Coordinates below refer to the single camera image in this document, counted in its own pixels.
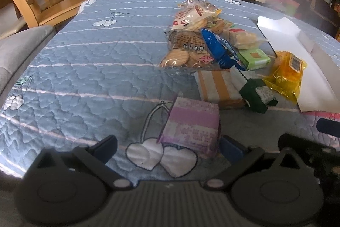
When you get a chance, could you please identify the yellow snack bag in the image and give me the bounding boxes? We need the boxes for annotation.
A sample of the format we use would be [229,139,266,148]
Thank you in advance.
[263,51,308,104]

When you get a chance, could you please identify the dark green snack packet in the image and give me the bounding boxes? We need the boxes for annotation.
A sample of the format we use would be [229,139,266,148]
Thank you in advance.
[230,66,278,114]

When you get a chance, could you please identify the green snack box packet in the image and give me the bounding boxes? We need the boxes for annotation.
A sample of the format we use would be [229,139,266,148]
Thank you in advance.
[238,48,270,70]

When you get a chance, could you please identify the purple snack packet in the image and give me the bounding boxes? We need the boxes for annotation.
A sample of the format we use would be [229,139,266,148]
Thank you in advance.
[157,97,220,158]

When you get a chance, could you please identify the orange striped snack packet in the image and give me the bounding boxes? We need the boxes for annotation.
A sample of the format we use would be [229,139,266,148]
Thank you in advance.
[194,70,245,109]

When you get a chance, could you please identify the blue cookie packet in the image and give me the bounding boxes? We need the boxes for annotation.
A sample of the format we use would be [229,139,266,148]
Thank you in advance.
[201,29,245,70]

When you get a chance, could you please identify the clear bag round biscuits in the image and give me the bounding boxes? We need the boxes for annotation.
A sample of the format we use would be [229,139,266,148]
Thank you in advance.
[159,30,215,69]

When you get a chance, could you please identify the red bean bread packet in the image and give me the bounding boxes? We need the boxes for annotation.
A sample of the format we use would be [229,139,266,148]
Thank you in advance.
[172,0,222,30]

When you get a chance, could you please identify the blue quilted table cover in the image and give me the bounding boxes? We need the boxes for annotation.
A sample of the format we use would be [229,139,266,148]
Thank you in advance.
[1,0,229,183]

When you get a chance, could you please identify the grey sofa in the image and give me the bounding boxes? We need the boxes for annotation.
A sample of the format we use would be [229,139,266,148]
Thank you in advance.
[0,25,57,108]

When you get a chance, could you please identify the near wooden chair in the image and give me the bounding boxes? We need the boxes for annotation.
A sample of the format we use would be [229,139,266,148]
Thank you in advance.
[13,0,87,28]

